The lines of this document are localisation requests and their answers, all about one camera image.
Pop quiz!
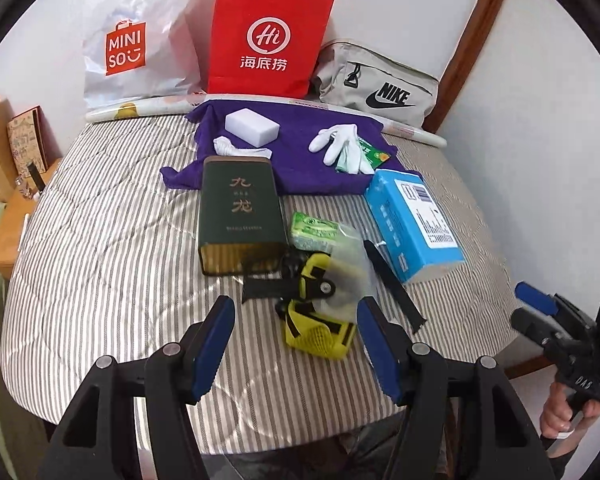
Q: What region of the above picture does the translucent mesh pouch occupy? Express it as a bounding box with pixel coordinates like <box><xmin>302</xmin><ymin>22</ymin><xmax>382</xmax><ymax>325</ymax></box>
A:
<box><xmin>314</xmin><ymin>224</ymin><xmax>377</xmax><ymax>323</ymax></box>

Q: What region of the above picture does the yellow pouch with black straps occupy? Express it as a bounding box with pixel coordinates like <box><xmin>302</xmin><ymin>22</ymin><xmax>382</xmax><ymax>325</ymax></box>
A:
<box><xmin>242</xmin><ymin>240</ymin><xmax>426</xmax><ymax>360</ymax></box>

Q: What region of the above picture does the white glove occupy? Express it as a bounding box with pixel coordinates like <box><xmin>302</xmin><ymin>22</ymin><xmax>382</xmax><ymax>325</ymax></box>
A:
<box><xmin>213</xmin><ymin>136</ymin><xmax>273</xmax><ymax>159</ymax></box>
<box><xmin>309</xmin><ymin>124</ymin><xmax>374</xmax><ymax>176</ymax></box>

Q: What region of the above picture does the person's right hand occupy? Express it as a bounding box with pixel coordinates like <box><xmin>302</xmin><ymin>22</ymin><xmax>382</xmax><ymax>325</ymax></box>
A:
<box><xmin>540</xmin><ymin>382</ymin><xmax>600</xmax><ymax>445</ymax></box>

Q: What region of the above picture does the blue tissue pack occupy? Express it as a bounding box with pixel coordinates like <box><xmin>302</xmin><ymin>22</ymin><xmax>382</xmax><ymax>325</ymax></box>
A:
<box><xmin>364</xmin><ymin>169</ymin><xmax>465</xmax><ymax>284</ymax></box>

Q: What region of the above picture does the striped quilted mattress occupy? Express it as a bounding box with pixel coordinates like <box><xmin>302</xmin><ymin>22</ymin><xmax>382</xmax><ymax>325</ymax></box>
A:
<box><xmin>0</xmin><ymin>116</ymin><xmax>516</xmax><ymax>454</ymax></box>

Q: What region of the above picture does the green wet wipes pack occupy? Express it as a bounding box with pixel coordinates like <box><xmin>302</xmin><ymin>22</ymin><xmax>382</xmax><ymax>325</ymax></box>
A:
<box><xmin>290</xmin><ymin>211</ymin><xmax>340</xmax><ymax>254</ymax></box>

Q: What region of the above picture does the green tissue packet on towel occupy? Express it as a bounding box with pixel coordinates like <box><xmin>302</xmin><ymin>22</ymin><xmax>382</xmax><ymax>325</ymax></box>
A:
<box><xmin>358</xmin><ymin>138</ymin><xmax>391</xmax><ymax>170</ymax></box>

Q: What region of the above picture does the dark green tea tin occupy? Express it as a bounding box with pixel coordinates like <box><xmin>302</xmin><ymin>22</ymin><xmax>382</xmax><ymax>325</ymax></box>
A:
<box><xmin>197</xmin><ymin>156</ymin><xmax>288</xmax><ymax>276</ymax></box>

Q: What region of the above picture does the rolled patterned paper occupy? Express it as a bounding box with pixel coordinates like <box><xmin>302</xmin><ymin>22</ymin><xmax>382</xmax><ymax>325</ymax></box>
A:
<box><xmin>85</xmin><ymin>92</ymin><xmax>448</xmax><ymax>148</ymax></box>

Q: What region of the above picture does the purple towel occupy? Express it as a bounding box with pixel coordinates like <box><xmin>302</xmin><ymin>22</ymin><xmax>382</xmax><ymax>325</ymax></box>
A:
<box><xmin>160</xmin><ymin>100</ymin><xmax>404</xmax><ymax>195</ymax></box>

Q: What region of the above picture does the wooden side furniture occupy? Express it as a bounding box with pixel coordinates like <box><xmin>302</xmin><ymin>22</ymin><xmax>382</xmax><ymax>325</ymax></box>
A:
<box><xmin>0</xmin><ymin>100</ymin><xmax>36</xmax><ymax>280</ymax></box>

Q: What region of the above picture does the white sponge block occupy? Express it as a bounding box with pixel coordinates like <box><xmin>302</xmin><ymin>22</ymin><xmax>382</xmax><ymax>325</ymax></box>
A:
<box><xmin>224</xmin><ymin>108</ymin><xmax>279</xmax><ymax>148</ymax></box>

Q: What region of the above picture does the patterned brown box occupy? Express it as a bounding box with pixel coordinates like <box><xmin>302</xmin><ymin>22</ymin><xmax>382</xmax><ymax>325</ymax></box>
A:
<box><xmin>7</xmin><ymin>106</ymin><xmax>48</xmax><ymax>178</ymax></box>

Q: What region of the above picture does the grey Nike waist bag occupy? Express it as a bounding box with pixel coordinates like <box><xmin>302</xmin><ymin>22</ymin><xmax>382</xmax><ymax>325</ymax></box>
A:
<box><xmin>312</xmin><ymin>40</ymin><xmax>439</xmax><ymax>127</ymax></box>

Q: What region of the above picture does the red Haidilao paper bag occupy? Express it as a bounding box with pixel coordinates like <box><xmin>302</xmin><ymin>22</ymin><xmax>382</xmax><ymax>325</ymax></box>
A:
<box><xmin>207</xmin><ymin>0</ymin><xmax>335</xmax><ymax>99</ymax></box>

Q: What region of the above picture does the white Miniso plastic bag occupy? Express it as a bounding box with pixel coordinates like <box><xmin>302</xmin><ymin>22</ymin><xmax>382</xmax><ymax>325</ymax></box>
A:
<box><xmin>83</xmin><ymin>0</ymin><xmax>200</xmax><ymax>112</ymax></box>

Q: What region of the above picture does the brown wooden wall trim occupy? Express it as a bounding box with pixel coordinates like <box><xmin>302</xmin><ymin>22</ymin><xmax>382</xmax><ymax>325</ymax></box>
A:
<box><xmin>424</xmin><ymin>0</ymin><xmax>504</xmax><ymax>133</ymax></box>

